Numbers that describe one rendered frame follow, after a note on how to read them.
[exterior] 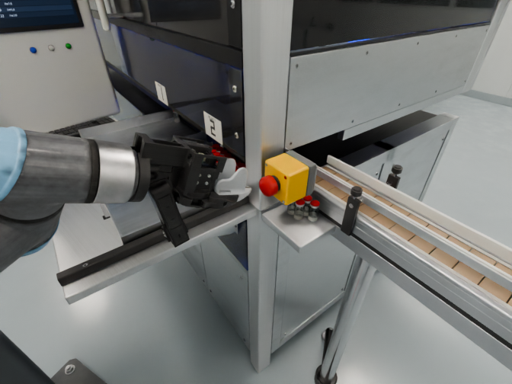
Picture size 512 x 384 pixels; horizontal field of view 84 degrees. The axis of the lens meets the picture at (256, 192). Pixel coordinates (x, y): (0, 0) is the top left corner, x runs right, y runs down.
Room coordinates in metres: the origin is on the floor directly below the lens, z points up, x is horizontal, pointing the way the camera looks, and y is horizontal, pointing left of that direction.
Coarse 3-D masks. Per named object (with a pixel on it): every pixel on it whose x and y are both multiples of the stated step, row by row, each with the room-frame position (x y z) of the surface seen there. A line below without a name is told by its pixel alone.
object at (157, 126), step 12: (120, 120) 0.96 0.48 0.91; (132, 120) 0.98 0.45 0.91; (144, 120) 1.01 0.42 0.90; (156, 120) 1.03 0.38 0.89; (168, 120) 1.04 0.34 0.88; (84, 132) 0.89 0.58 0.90; (96, 132) 0.91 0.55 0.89; (108, 132) 0.93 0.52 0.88; (120, 132) 0.94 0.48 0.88; (132, 132) 0.94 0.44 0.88; (144, 132) 0.94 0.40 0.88; (156, 132) 0.94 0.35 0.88; (168, 132) 0.94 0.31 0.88; (180, 132) 0.94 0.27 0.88; (192, 132) 0.94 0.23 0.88; (132, 144) 0.84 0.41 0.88
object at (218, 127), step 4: (204, 112) 0.69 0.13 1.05; (204, 116) 0.69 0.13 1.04; (208, 116) 0.67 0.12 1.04; (204, 120) 0.69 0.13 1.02; (208, 120) 0.67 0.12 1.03; (216, 120) 0.64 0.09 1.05; (208, 124) 0.68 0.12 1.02; (212, 124) 0.66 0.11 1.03; (216, 124) 0.64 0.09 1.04; (220, 124) 0.62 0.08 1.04; (208, 128) 0.68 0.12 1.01; (216, 128) 0.64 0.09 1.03; (220, 128) 0.63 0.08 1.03; (208, 132) 0.68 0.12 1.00; (216, 132) 0.64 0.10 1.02; (220, 132) 0.63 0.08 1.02; (212, 136) 0.66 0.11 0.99; (216, 136) 0.64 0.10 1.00; (220, 136) 0.63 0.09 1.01; (216, 140) 0.65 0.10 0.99; (220, 140) 0.63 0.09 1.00
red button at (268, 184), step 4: (268, 176) 0.45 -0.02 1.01; (260, 180) 0.45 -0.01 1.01; (264, 180) 0.44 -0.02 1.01; (268, 180) 0.44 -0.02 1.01; (272, 180) 0.44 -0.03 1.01; (260, 184) 0.44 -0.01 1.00; (264, 184) 0.43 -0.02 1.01; (268, 184) 0.43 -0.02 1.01; (272, 184) 0.43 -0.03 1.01; (276, 184) 0.43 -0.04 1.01; (260, 188) 0.44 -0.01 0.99; (264, 188) 0.43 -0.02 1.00; (268, 188) 0.43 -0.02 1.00; (272, 188) 0.43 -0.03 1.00; (276, 188) 0.43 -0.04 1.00; (264, 192) 0.43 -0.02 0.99; (268, 192) 0.43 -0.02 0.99; (272, 192) 0.42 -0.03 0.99; (276, 192) 0.43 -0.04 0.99; (268, 196) 0.43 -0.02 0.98
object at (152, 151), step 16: (144, 144) 0.30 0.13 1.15; (160, 144) 0.32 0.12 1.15; (176, 144) 0.34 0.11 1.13; (192, 144) 0.37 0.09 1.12; (144, 160) 0.30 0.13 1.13; (160, 160) 0.31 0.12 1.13; (176, 160) 0.32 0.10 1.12; (192, 160) 0.32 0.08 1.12; (208, 160) 0.35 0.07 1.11; (224, 160) 0.35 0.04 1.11; (144, 176) 0.28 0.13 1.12; (160, 176) 0.31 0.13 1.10; (176, 176) 0.33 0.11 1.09; (192, 176) 0.32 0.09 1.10; (208, 176) 0.34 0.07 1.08; (144, 192) 0.28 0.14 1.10; (176, 192) 0.32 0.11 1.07; (192, 192) 0.32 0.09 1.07; (208, 192) 0.33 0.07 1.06
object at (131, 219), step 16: (208, 144) 0.78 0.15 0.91; (112, 208) 0.51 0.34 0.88; (128, 208) 0.51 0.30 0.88; (144, 208) 0.51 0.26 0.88; (192, 208) 0.47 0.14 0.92; (208, 208) 0.49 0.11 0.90; (128, 224) 0.46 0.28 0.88; (144, 224) 0.46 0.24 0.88; (160, 224) 0.43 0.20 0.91; (128, 240) 0.39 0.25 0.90
